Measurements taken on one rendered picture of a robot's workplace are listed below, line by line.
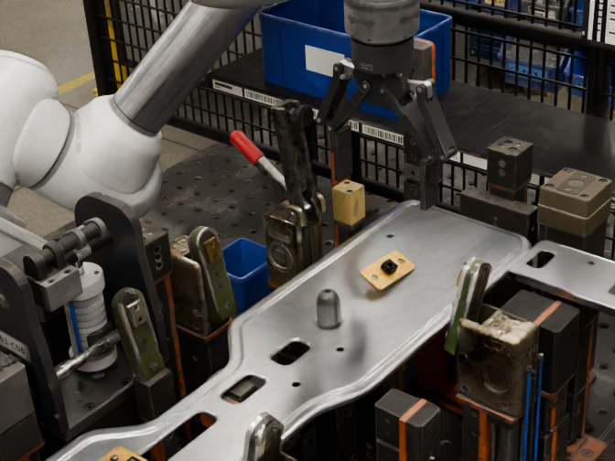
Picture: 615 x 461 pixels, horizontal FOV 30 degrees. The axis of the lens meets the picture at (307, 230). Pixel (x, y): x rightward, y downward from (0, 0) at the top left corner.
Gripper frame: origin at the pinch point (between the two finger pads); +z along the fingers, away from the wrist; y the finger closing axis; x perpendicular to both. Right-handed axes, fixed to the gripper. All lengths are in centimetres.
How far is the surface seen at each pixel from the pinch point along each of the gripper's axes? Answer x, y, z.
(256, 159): -0.9, -21.5, 2.3
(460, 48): 200, -117, 74
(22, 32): 194, -351, 114
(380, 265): -0.6, -0.7, 12.4
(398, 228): 11.3, -6.2, 14.2
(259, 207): 43, -64, 44
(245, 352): -23.7, -4.3, 14.4
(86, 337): -35.7, -19.5, 11.3
